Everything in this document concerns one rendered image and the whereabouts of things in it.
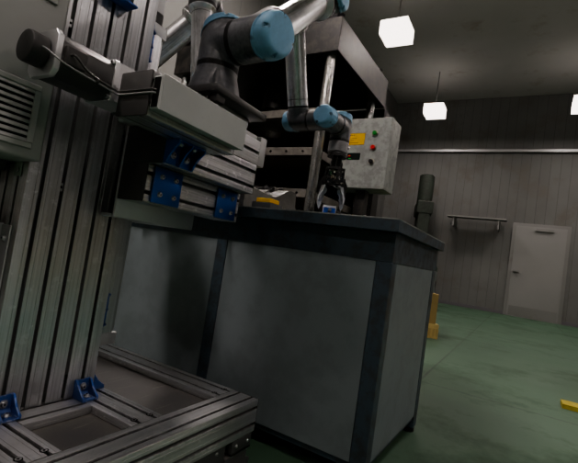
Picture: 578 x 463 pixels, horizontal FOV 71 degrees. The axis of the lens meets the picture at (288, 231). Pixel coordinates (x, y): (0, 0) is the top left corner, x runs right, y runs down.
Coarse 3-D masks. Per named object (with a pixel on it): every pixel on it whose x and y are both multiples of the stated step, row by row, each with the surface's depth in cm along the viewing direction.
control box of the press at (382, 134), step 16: (352, 128) 232; (368, 128) 227; (384, 128) 222; (400, 128) 232; (352, 144) 231; (368, 144) 226; (384, 144) 221; (352, 160) 229; (368, 160) 223; (384, 160) 220; (352, 176) 228; (368, 176) 223; (384, 176) 219; (352, 192) 242; (368, 192) 233; (384, 192) 227
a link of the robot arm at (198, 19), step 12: (192, 0) 139; (204, 0) 138; (216, 0) 143; (192, 12) 140; (204, 12) 139; (192, 24) 140; (192, 36) 140; (192, 48) 139; (192, 60) 139; (192, 72) 139
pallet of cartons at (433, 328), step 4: (432, 296) 429; (436, 296) 429; (432, 300) 429; (436, 300) 428; (432, 304) 429; (436, 304) 428; (432, 308) 428; (436, 308) 428; (432, 312) 428; (432, 316) 428; (432, 320) 428; (428, 324) 426; (432, 324) 426; (436, 324) 425; (428, 328) 426; (432, 328) 426; (436, 328) 425; (428, 332) 426; (432, 332) 425; (436, 332) 425; (428, 336) 425; (432, 336) 425; (436, 336) 424
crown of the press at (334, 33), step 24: (312, 24) 235; (336, 24) 227; (312, 48) 233; (336, 48) 225; (360, 48) 250; (240, 72) 272; (264, 72) 266; (312, 72) 256; (336, 72) 251; (360, 72) 253; (240, 96) 317; (264, 96) 290; (312, 96) 295; (336, 96) 289; (360, 96) 283; (384, 96) 293
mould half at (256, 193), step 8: (256, 192) 161; (264, 192) 166; (272, 192) 182; (280, 192) 180; (288, 192) 181; (240, 200) 156; (248, 200) 157; (280, 200) 177; (288, 200) 182; (288, 208) 182
